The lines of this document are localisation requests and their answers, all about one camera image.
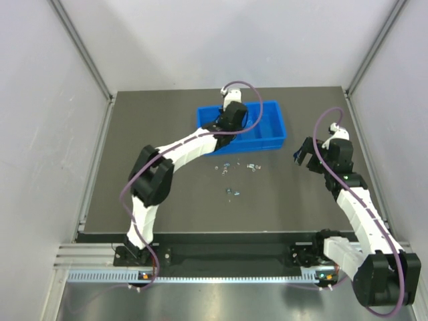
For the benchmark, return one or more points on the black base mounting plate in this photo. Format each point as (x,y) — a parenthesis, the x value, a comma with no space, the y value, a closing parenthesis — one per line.
(286,249)

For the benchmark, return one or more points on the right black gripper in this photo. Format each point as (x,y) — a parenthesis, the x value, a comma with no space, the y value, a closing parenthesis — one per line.
(307,151)

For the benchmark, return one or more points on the grey slotted cable duct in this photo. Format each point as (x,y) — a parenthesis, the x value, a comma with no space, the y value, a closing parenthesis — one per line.
(305,276)

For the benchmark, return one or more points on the silver t-nut bottom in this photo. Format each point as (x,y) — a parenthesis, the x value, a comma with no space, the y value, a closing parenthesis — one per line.
(232,192)

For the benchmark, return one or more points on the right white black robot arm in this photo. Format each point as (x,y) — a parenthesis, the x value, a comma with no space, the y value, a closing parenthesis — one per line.
(381,271)

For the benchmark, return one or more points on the blue plastic divided bin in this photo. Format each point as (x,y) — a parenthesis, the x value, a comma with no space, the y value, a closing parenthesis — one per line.
(269,134)

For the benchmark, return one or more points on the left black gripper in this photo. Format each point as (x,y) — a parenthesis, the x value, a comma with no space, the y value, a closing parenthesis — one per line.
(239,120)

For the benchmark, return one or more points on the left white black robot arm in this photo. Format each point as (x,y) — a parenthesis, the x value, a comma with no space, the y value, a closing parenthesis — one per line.
(152,174)

